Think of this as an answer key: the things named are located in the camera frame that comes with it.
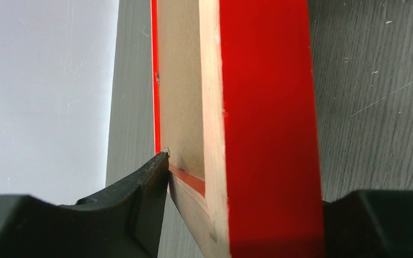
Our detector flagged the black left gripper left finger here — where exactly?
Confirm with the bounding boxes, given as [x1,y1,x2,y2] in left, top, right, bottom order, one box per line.
[0,152,169,257]

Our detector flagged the red picture frame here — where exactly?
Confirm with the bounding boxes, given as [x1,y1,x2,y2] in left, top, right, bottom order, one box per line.
[152,1,325,257]

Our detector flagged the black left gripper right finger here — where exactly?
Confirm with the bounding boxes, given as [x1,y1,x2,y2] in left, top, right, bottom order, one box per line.
[323,190,413,257]

